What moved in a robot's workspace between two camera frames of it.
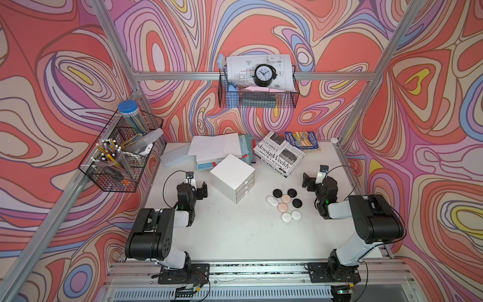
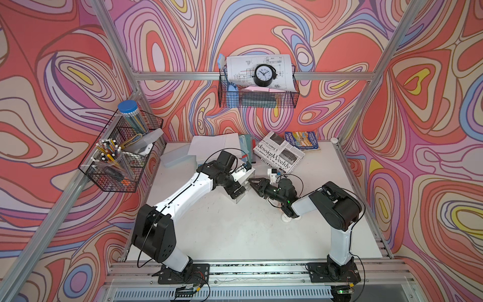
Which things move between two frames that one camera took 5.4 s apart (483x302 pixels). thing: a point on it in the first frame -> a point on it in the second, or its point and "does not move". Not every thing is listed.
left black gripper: (199, 195) -> (231, 190)
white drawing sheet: (241, 69) does not move
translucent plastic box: (176, 156) does not move
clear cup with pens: (109, 156) does not move
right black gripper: (311, 181) -> (261, 186)
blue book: (304, 140) does not move
